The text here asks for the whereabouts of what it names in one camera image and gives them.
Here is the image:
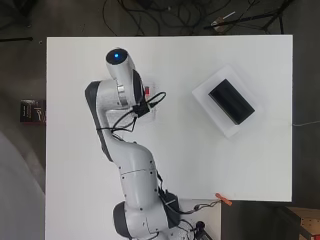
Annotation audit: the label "dark red printed box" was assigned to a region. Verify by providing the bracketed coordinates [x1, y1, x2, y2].
[19, 98, 47, 124]

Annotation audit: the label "black floor cable tangle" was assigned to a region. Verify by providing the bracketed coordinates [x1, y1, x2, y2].
[101, 0, 234, 37]

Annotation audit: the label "orange clamp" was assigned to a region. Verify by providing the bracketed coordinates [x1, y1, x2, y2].
[214, 192, 234, 206]

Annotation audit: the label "black round plug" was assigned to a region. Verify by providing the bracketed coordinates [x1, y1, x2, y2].
[194, 219, 214, 240]

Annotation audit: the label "black block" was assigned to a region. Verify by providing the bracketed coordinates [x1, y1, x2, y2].
[208, 78, 256, 126]

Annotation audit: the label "black tripod legs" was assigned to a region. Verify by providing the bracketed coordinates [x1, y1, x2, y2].
[203, 0, 296, 35]

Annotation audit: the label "wooden box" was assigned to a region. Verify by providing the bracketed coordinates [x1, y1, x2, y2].
[285, 206, 320, 240]

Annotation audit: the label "thin white cable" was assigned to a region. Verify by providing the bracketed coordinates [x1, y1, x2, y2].
[292, 120, 320, 128]

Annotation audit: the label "silver brown floor tool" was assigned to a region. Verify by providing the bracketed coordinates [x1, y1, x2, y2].
[210, 10, 237, 33]

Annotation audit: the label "white flat box under block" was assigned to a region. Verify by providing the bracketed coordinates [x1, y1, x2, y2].
[191, 64, 268, 138]

